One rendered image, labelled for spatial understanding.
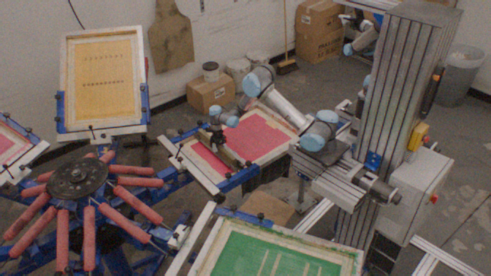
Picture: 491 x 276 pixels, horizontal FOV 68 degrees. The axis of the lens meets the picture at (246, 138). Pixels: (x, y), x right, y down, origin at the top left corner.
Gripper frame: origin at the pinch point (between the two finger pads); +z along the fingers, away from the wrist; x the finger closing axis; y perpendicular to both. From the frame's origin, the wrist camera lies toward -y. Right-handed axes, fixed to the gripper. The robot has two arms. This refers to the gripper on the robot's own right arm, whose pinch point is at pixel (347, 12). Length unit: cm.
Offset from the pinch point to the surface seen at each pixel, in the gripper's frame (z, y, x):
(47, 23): 147, 1, -212
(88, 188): -67, 12, -188
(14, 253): -78, 26, -230
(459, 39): 96, 134, 221
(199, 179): -56, 46, -135
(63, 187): -62, 10, -199
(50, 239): -67, 37, -218
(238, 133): -13, 60, -97
